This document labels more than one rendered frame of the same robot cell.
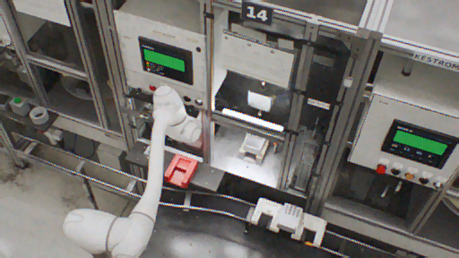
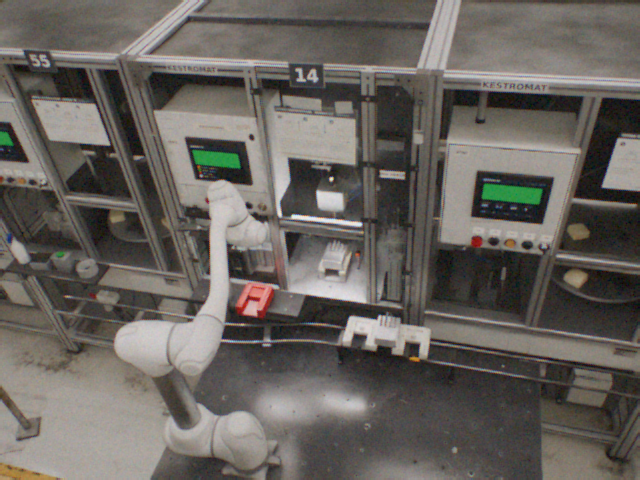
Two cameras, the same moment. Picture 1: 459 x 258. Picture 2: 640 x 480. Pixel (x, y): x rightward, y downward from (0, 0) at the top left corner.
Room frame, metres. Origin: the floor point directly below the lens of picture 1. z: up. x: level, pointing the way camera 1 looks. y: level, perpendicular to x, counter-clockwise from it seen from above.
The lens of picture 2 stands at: (-0.30, -0.04, 2.84)
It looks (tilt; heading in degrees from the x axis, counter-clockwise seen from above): 41 degrees down; 358
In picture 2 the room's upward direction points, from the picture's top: 5 degrees counter-clockwise
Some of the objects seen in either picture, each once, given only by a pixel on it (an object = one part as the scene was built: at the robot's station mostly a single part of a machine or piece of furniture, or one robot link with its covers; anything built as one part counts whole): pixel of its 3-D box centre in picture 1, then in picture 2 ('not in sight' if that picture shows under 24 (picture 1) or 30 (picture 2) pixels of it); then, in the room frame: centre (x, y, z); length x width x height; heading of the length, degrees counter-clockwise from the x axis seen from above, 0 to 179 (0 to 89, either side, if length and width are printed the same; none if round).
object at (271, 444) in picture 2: not in sight; (254, 456); (0.85, 0.27, 0.71); 0.22 x 0.18 x 0.06; 70
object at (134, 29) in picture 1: (173, 47); (226, 150); (1.72, 0.25, 1.60); 0.42 x 0.29 x 0.46; 70
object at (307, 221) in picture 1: (288, 224); (386, 340); (1.24, -0.34, 0.84); 0.36 x 0.14 x 0.10; 70
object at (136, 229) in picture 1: (129, 239); (195, 347); (0.83, 0.34, 1.45); 0.18 x 0.14 x 0.13; 166
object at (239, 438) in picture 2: not in sight; (241, 437); (0.86, 0.30, 0.85); 0.18 x 0.16 x 0.22; 76
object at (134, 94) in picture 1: (164, 101); (224, 215); (1.60, 0.29, 1.37); 0.36 x 0.04 x 0.04; 70
